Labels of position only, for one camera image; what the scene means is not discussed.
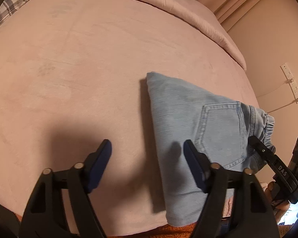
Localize light blue denim pants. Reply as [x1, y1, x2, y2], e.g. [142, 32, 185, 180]
[146, 72, 275, 227]

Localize pink bed sheet mattress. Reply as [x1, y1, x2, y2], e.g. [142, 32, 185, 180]
[0, 0, 257, 236]

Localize white wall power strip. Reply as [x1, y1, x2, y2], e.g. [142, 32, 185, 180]
[281, 63, 298, 104]

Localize white power cable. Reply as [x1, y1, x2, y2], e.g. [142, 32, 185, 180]
[255, 78, 298, 114]

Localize right hand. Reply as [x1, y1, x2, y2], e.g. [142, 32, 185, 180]
[264, 182, 290, 223]

